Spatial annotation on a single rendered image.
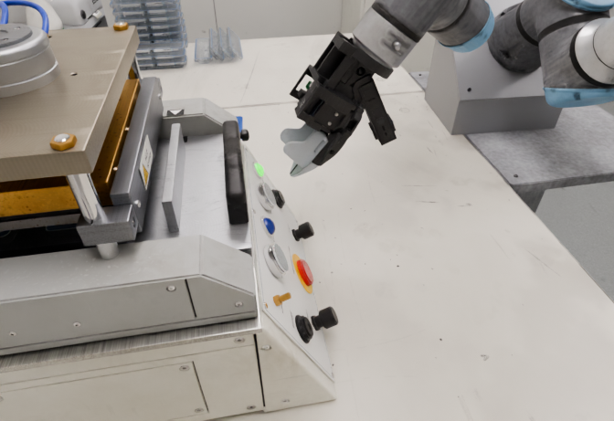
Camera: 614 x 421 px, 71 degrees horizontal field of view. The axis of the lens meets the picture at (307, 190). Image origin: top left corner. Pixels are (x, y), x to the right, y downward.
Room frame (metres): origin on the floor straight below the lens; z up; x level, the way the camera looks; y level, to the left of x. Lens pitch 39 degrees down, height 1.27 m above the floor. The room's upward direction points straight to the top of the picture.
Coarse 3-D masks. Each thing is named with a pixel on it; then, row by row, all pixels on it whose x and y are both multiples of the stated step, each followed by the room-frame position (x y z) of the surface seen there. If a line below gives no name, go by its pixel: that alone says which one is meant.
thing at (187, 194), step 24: (168, 144) 0.47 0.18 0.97; (192, 144) 0.47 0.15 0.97; (216, 144) 0.47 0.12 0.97; (168, 168) 0.36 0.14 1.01; (192, 168) 0.42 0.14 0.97; (216, 168) 0.42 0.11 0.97; (168, 192) 0.32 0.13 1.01; (192, 192) 0.37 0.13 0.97; (216, 192) 0.37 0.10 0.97; (144, 216) 0.33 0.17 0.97; (168, 216) 0.31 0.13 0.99; (192, 216) 0.33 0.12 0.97; (216, 216) 0.33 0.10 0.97; (144, 240) 0.30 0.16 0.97; (240, 240) 0.30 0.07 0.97
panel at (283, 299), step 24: (264, 216) 0.41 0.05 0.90; (288, 216) 0.52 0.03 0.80; (264, 240) 0.37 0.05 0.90; (288, 240) 0.45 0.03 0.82; (264, 264) 0.32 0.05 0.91; (288, 264) 0.38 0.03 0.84; (264, 288) 0.28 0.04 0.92; (288, 288) 0.33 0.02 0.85; (312, 288) 0.41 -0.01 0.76; (264, 312) 0.25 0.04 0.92; (288, 312) 0.29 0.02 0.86; (312, 312) 0.35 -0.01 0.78; (288, 336) 0.25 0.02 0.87; (312, 336) 0.30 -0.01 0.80; (312, 360) 0.26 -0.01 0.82
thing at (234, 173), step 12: (228, 132) 0.43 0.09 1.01; (228, 144) 0.41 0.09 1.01; (240, 144) 0.42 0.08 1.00; (228, 156) 0.38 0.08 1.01; (240, 156) 0.39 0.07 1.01; (228, 168) 0.36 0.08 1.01; (240, 168) 0.36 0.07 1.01; (228, 180) 0.34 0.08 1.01; (240, 180) 0.34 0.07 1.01; (228, 192) 0.32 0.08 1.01; (240, 192) 0.32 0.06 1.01; (228, 204) 0.32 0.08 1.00; (240, 204) 0.32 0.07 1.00; (228, 216) 0.32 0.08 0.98; (240, 216) 0.32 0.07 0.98
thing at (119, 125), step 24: (120, 96) 0.43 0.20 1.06; (120, 120) 0.38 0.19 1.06; (120, 144) 0.34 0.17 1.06; (96, 168) 0.29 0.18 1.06; (0, 192) 0.26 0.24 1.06; (24, 192) 0.26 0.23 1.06; (48, 192) 0.27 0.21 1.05; (0, 216) 0.26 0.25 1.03; (24, 216) 0.27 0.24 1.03; (48, 216) 0.27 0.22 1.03; (72, 216) 0.27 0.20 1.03
